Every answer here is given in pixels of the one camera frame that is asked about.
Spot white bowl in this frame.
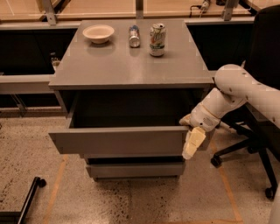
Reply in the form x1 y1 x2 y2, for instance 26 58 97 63
82 24 115 44

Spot black cable with plug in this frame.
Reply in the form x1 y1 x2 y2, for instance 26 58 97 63
188 0 211 18

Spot black wheeled stand leg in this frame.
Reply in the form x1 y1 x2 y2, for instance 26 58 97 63
0 177 46 224

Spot tall green white can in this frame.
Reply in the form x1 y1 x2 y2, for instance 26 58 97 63
150 23 166 57

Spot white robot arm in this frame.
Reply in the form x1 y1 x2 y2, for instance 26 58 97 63
179 64 280 159

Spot grey top drawer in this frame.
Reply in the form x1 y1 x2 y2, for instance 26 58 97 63
50 88 203 158

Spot black office chair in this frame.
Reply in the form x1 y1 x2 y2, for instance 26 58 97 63
211 4 280 200

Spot grey bottom drawer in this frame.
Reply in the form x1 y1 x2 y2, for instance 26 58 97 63
86 162 185 179

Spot grey drawer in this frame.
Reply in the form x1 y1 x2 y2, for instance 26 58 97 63
86 162 185 179
50 88 203 158

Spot small lying silver can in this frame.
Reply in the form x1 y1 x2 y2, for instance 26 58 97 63
129 25 141 48

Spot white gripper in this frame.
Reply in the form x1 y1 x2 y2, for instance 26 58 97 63
179 103 220 159

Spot grey drawer cabinet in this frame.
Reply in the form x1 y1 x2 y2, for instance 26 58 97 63
48 18 215 182

